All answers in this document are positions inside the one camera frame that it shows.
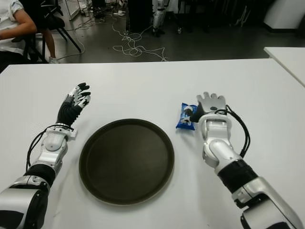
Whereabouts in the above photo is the white board panel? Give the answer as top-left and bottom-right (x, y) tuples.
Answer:
(58, 0), (81, 21)

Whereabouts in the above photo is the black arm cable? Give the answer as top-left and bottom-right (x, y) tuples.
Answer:
(25, 130), (48, 172)
(224, 104), (250, 158)

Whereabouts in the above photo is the bare leg white shoe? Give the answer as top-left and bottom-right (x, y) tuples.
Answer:
(42, 29), (60, 64)

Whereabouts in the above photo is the round dark brown tray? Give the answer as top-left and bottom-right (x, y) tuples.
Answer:
(79, 118), (175, 199)

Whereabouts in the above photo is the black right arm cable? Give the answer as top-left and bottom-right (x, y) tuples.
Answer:
(224, 104), (250, 158)

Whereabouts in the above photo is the tangled white floor cable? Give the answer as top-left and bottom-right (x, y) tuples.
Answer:
(112, 14), (169, 62)

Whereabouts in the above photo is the white curved machine housing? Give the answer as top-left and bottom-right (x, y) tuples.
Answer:
(263, 0), (305, 31)

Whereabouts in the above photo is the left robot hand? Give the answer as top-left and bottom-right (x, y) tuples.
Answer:
(56, 82), (92, 128)

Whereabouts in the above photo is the blue Oreo packet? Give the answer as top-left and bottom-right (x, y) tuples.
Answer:
(175, 102), (200, 131)

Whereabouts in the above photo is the seated person white shirt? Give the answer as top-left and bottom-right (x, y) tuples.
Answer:
(0, 0), (39, 73)

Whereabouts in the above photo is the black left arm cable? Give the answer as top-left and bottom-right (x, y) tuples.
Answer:
(25, 130), (48, 172)

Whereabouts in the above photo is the black cabinet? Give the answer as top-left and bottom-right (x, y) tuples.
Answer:
(128, 0), (154, 33)

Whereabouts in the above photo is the black chair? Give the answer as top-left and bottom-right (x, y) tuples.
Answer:
(11, 0), (83, 62)

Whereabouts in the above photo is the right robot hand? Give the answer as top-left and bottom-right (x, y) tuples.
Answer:
(183, 92), (227, 122)

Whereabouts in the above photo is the white side table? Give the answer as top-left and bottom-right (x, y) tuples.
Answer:
(264, 47), (305, 87)

